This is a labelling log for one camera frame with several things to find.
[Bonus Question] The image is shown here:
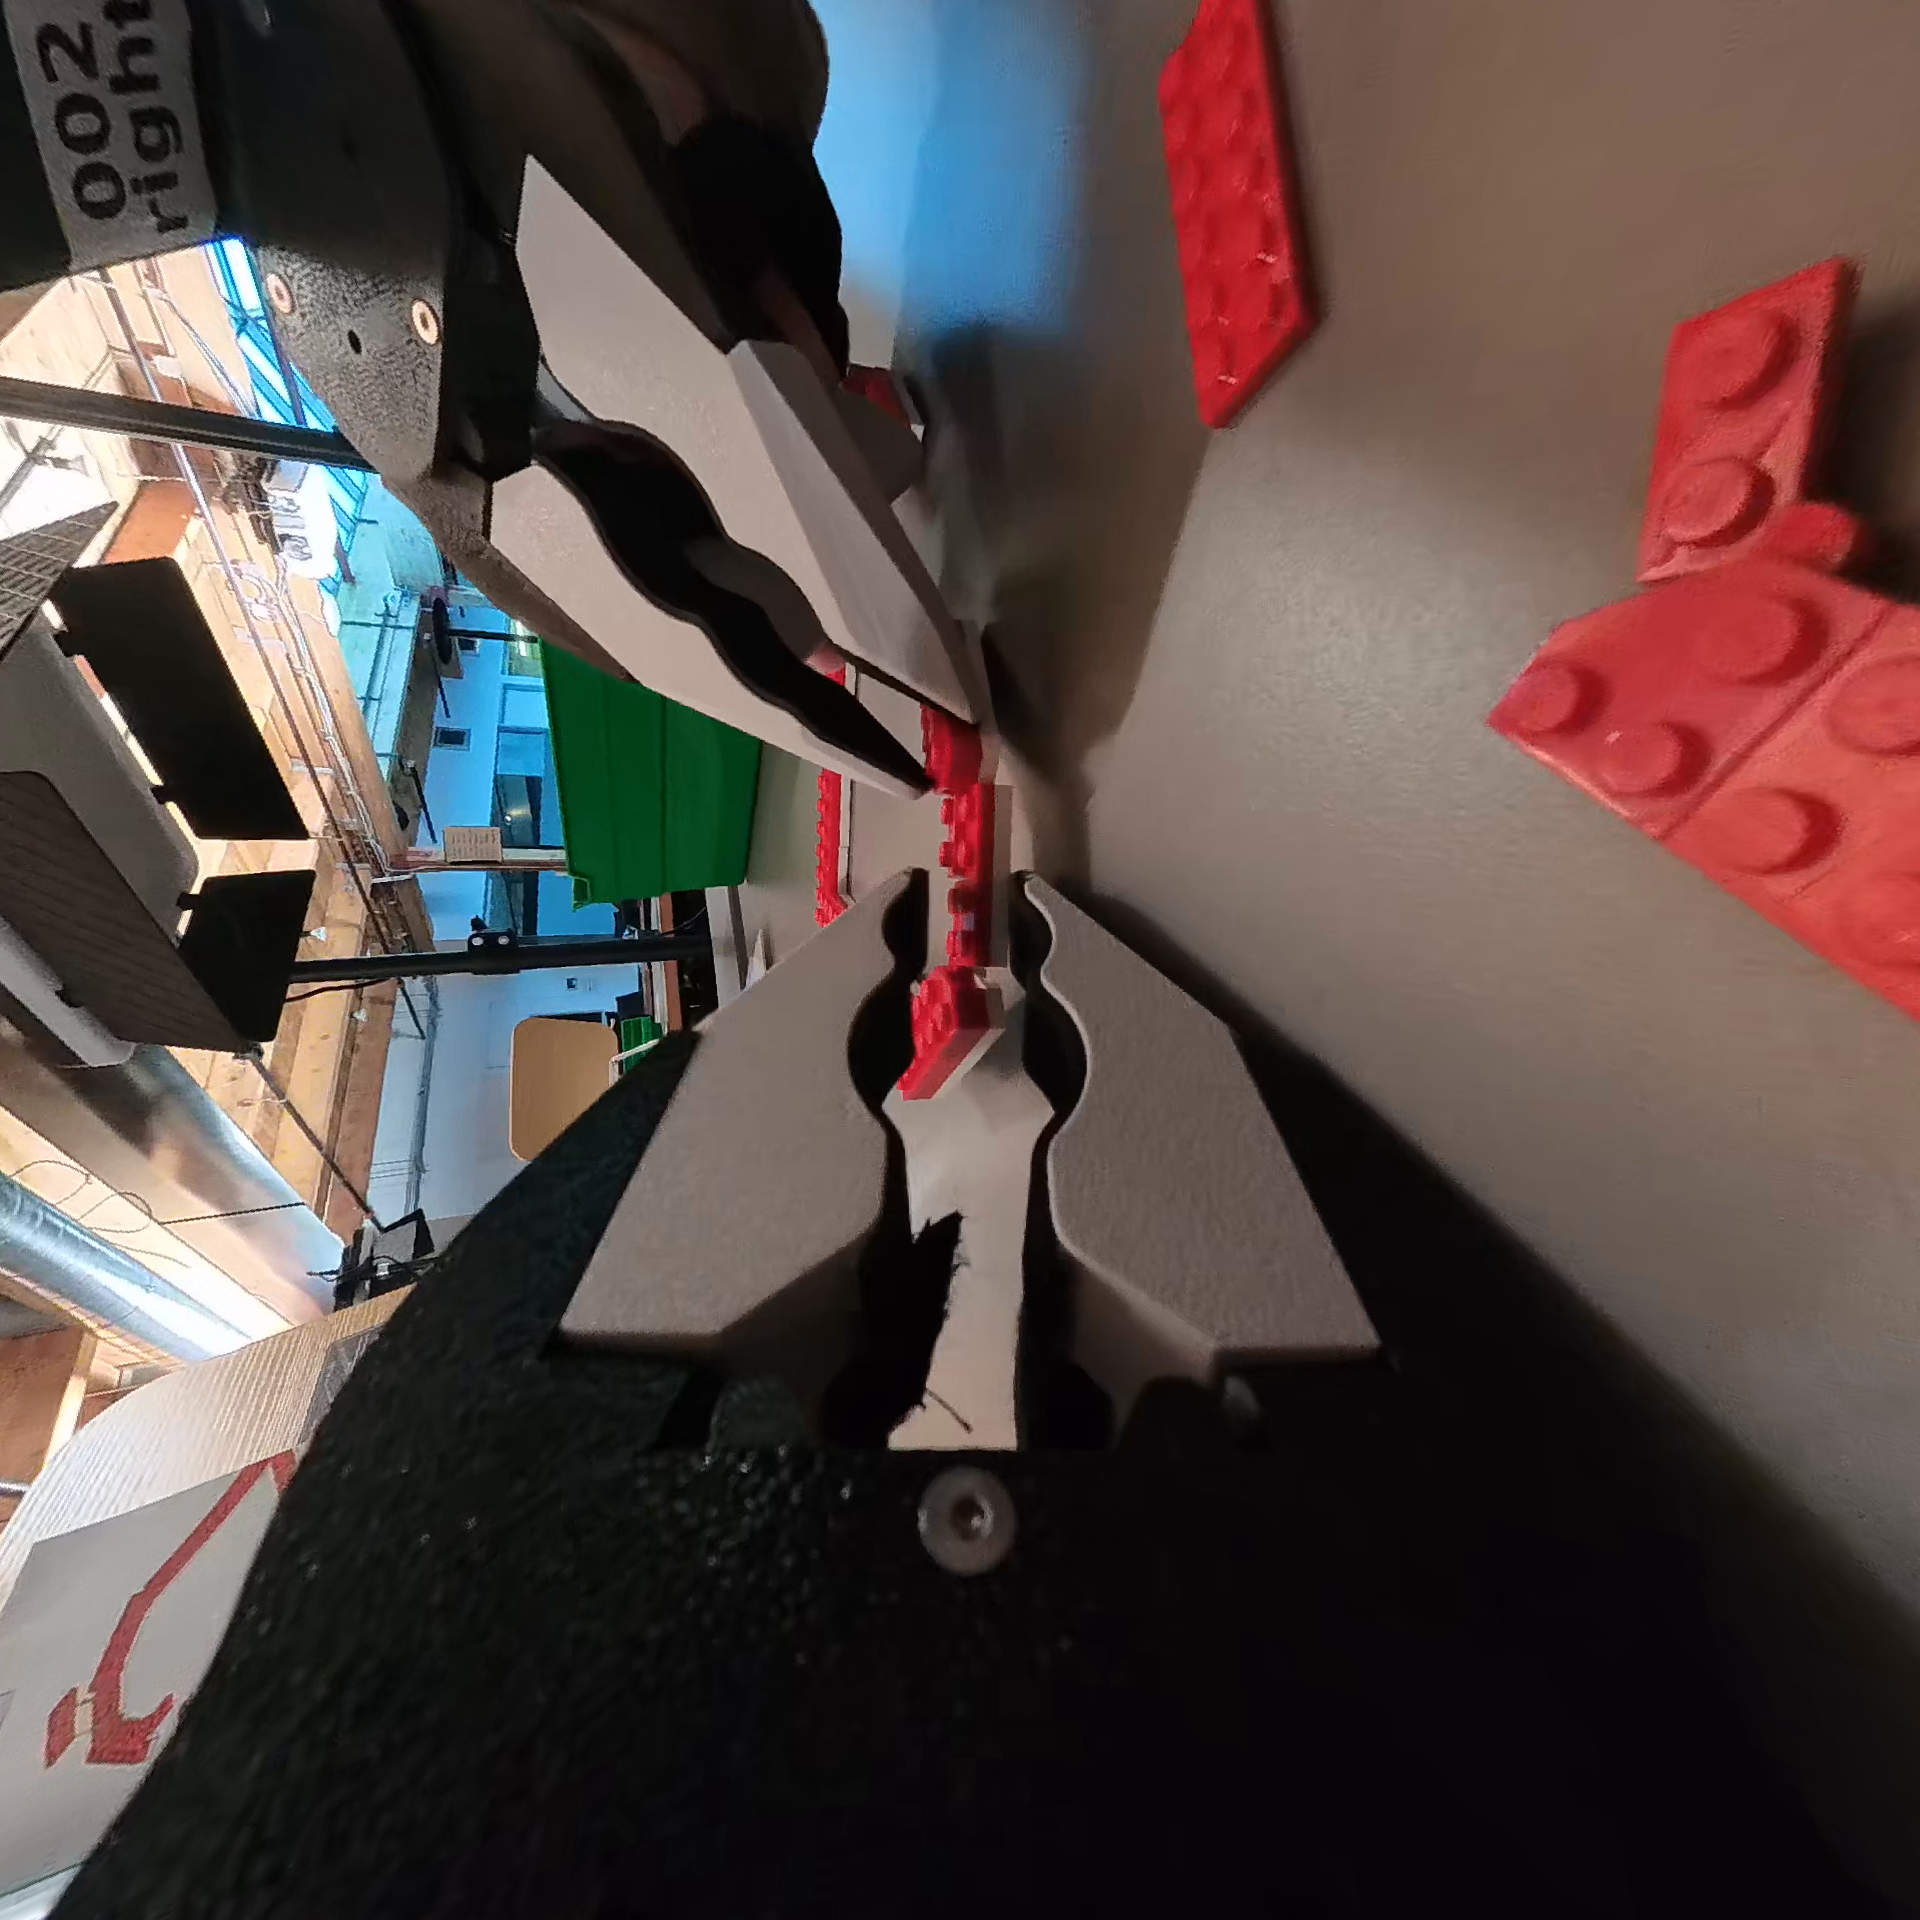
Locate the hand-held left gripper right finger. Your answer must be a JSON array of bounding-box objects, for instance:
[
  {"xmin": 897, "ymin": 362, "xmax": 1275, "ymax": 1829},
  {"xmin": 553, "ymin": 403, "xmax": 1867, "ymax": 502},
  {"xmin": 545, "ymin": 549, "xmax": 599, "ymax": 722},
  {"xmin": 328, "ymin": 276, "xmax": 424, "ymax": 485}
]
[{"xmin": 1017, "ymin": 872, "xmax": 1386, "ymax": 1388}]

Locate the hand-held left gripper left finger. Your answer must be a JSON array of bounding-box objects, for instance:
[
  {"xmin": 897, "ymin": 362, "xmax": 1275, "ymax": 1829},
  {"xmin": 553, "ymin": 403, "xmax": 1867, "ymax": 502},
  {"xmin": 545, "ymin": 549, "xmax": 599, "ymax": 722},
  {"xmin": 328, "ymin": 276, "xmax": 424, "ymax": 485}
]
[{"xmin": 556, "ymin": 865, "xmax": 929, "ymax": 1350}]

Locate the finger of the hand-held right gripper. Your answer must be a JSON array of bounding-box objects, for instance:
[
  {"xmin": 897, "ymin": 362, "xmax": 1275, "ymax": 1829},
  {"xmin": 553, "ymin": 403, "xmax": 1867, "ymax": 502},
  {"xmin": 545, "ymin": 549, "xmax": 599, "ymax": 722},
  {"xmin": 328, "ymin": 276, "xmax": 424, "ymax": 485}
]
[
  {"xmin": 489, "ymin": 423, "xmax": 937, "ymax": 801},
  {"xmin": 514, "ymin": 156, "xmax": 999, "ymax": 742}
]

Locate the red lego heart frame assembly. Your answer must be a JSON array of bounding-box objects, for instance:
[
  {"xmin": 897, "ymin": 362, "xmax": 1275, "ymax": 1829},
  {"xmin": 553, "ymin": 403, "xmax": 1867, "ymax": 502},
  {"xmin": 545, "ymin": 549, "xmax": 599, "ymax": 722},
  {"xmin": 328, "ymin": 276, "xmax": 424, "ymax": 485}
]
[{"xmin": 814, "ymin": 698, "xmax": 1008, "ymax": 1105}]

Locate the red flat lego plate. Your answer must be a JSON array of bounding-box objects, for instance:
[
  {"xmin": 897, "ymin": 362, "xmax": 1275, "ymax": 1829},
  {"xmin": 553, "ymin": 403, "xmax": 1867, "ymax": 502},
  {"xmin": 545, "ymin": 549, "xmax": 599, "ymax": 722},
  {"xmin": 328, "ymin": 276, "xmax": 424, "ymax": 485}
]
[{"xmin": 1154, "ymin": 0, "xmax": 1320, "ymax": 432}]

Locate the red lego assembly with white underside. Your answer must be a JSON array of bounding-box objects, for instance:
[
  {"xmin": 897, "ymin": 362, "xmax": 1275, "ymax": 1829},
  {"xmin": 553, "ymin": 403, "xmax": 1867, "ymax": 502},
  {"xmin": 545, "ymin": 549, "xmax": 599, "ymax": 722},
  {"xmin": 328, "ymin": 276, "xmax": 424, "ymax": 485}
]
[{"xmin": 1483, "ymin": 258, "xmax": 1920, "ymax": 1024}]

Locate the person's right hand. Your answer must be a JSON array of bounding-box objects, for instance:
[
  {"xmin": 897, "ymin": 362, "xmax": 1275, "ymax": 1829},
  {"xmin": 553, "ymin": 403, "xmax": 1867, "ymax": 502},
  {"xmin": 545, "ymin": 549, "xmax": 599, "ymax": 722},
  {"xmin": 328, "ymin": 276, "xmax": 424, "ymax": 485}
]
[{"xmin": 593, "ymin": 0, "xmax": 834, "ymax": 144}]

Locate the green plastic bin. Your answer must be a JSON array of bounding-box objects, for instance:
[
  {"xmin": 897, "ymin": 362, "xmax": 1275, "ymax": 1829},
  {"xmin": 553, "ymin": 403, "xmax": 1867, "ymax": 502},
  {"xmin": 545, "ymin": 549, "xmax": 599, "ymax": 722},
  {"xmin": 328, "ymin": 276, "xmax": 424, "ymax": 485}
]
[{"xmin": 535, "ymin": 642, "xmax": 769, "ymax": 906}]

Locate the wooden chair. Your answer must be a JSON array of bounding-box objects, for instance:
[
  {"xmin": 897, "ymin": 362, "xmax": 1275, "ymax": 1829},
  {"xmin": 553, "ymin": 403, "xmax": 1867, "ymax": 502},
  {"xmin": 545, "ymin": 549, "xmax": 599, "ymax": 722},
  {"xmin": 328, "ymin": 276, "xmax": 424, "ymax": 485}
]
[{"xmin": 512, "ymin": 1016, "xmax": 625, "ymax": 1165}]

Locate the black metal pole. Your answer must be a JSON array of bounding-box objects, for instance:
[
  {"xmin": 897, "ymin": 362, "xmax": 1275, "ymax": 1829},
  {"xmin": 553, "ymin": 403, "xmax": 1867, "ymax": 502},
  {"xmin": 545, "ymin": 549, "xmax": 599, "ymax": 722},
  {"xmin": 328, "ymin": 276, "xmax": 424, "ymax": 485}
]
[
  {"xmin": 284, "ymin": 927, "xmax": 717, "ymax": 983},
  {"xmin": 0, "ymin": 370, "xmax": 376, "ymax": 473}
]

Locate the black ceiling panel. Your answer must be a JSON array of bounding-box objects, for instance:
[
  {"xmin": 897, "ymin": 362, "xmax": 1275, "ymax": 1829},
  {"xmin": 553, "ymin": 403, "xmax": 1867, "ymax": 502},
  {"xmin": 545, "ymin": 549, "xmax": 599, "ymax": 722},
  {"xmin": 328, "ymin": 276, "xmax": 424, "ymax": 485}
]
[
  {"xmin": 0, "ymin": 770, "xmax": 250, "ymax": 1057},
  {"xmin": 176, "ymin": 865, "xmax": 320, "ymax": 1044},
  {"xmin": 46, "ymin": 558, "xmax": 314, "ymax": 839}
]

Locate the wooden book stand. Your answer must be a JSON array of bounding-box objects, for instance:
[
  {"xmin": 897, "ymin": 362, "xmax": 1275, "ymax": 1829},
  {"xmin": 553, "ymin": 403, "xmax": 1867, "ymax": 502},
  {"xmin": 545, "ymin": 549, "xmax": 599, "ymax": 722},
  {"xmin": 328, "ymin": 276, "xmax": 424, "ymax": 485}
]
[{"xmin": 0, "ymin": 1296, "xmax": 409, "ymax": 1582}]

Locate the silver ventilation duct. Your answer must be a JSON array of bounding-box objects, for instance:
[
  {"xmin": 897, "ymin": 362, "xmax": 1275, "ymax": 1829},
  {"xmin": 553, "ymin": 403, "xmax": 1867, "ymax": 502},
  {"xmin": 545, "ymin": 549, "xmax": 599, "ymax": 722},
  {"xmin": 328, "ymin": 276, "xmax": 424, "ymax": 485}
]
[{"xmin": 0, "ymin": 1033, "xmax": 354, "ymax": 1357}]

